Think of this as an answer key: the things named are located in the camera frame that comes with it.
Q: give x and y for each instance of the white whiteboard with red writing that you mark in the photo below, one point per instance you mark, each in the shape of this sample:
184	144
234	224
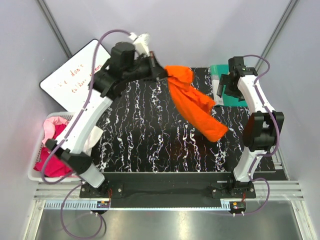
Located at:
69	84

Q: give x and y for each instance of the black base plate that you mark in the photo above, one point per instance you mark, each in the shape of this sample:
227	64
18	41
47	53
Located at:
207	184

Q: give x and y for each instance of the white t shirt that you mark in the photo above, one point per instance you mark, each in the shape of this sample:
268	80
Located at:
93	138

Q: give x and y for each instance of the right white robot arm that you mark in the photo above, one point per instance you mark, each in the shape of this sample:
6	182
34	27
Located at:
261	135

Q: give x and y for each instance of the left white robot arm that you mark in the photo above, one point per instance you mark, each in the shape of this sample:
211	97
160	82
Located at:
128	62

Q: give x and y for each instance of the orange t shirt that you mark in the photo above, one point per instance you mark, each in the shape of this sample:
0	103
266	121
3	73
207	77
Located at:
192	104

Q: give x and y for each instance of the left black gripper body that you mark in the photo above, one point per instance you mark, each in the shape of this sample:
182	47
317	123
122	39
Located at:
145	68

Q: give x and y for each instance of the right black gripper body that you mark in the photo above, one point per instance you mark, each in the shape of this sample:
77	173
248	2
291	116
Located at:
230	89

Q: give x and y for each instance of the black marble pattern mat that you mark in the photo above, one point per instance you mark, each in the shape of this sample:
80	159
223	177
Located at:
144	132

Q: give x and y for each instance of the green book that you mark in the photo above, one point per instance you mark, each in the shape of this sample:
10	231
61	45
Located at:
228	101

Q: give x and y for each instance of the light pink t shirt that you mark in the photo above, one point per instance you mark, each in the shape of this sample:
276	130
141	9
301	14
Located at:
49	126

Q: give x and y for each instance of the magenta t shirt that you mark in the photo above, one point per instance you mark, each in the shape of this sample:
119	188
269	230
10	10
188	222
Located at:
55	167

